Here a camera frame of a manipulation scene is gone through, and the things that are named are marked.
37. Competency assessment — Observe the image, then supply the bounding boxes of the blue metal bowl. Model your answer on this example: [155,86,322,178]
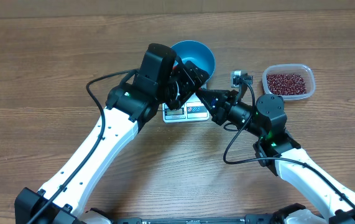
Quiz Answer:
[172,40,216,77]

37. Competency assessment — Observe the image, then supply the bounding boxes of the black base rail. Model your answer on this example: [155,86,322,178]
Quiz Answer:
[80,203,307,224]

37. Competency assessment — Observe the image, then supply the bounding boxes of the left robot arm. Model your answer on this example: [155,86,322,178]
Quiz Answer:
[14,60,212,223]

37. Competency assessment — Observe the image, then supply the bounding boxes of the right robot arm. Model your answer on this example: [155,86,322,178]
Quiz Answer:
[196,90,355,223]

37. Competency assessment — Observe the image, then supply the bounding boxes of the white digital kitchen scale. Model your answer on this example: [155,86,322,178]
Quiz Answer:
[162,94,210,123]

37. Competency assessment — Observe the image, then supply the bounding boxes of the red beans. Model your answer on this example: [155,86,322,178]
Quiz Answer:
[267,73,307,96]

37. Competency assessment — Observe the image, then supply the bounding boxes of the right black cable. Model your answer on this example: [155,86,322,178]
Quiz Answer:
[223,79,355,224]

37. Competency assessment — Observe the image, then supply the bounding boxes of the clear plastic container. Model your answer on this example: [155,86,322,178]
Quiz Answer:
[262,63,316,101]

